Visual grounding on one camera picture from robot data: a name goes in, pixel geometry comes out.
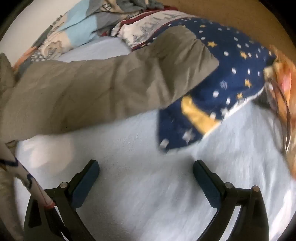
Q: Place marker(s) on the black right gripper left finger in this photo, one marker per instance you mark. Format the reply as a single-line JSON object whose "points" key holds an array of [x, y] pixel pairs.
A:
{"points": [[62, 222]]}

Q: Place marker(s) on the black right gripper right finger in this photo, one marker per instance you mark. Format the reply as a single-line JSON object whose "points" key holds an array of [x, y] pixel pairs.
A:
{"points": [[252, 221]]}

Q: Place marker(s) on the olive green puffer jacket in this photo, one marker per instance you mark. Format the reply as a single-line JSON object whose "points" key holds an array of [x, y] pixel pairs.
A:
{"points": [[54, 97]]}

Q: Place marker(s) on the light blue cloud bedsheet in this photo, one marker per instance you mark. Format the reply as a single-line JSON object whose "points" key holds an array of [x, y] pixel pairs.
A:
{"points": [[146, 193]]}

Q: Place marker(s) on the orange plush toy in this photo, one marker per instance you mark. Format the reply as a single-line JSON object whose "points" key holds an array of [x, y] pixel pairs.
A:
{"points": [[280, 80]]}

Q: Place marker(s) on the navy star pattern pillow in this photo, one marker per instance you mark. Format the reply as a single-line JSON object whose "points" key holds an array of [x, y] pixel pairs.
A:
{"points": [[238, 79]]}

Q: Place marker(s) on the patchwork cartoon blanket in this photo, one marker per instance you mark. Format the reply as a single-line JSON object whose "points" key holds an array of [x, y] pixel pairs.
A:
{"points": [[86, 21]]}

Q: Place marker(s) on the white red printed pillow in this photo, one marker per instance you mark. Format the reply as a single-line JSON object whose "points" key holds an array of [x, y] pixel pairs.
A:
{"points": [[137, 31]]}

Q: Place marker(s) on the brown wooden headboard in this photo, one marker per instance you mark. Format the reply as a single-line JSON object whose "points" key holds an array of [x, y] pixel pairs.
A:
{"points": [[251, 17]]}

